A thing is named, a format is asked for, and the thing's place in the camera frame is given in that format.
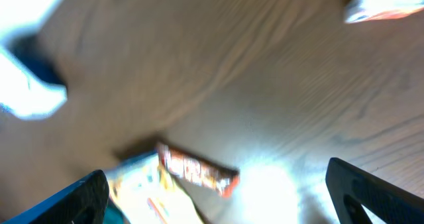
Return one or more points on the blue mouthwash bottle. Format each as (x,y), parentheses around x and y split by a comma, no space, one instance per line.
(112,214)

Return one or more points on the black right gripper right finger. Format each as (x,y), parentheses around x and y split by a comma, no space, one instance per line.
(353,190)

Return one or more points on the white barcode scanner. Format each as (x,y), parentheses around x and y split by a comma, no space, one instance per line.
(31,88)

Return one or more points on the small orange snack packet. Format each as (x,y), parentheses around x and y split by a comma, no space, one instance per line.
(370,10)

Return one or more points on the red chocolate bar wrapper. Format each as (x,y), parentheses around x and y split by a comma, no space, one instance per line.
(198,170)

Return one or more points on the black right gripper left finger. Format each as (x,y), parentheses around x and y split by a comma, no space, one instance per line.
(83,202)

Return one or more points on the yellow snack bag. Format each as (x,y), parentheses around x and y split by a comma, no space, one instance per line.
(145,192)

